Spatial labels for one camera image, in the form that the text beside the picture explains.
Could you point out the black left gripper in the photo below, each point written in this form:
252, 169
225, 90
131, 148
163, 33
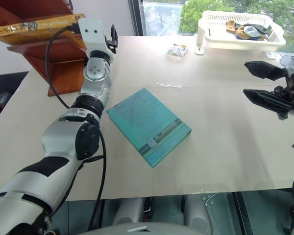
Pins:
111, 46

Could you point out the orange paperback book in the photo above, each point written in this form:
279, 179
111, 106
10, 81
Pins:
39, 25

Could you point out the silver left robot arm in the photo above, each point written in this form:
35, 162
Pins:
63, 137

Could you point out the wooden book stand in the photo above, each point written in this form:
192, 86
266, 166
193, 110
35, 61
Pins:
63, 71

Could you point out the teal hardcover book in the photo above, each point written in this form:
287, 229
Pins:
147, 122

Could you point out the light grey sock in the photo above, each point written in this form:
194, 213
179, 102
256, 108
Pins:
251, 31

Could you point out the items in basket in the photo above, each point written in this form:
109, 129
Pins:
262, 29

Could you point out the brown sock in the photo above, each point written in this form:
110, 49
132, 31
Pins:
238, 33

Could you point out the small colourful clear packet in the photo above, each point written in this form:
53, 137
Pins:
177, 50

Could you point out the white plastic basket tray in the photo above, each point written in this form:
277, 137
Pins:
210, 17

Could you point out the black side table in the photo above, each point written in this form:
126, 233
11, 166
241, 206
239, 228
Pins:
5, 83

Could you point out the silver robot leg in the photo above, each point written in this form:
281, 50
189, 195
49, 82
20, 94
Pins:
197, 213
127, 210

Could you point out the silver robot torso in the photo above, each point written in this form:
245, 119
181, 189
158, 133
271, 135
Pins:
149, 228

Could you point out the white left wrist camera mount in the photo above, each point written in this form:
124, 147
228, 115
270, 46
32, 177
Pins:
90, 31

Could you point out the dark window frame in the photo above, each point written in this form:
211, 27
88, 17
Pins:
137, 17

